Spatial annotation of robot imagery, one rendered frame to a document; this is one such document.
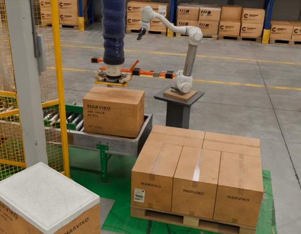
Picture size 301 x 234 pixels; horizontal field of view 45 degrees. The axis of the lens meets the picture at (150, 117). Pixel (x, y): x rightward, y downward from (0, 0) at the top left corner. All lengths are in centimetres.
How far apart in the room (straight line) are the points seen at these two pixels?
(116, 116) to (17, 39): 143
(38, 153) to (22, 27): 110
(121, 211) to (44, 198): 156
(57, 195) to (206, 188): 150
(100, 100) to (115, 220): 123
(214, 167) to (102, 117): 131
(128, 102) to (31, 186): 168
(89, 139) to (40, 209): 179
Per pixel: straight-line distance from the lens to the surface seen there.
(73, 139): 407
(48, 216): 227
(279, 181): 460
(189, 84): 431
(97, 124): 402
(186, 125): 482
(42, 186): 251
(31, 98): 313
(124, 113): 388
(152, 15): 420
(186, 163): 360
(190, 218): 364
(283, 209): 418
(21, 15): 295
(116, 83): 385
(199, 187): 341
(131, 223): 371
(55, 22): 357
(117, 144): 390
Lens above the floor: 247
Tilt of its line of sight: 25 degrees down
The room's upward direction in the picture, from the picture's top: 2 degrees clockwise
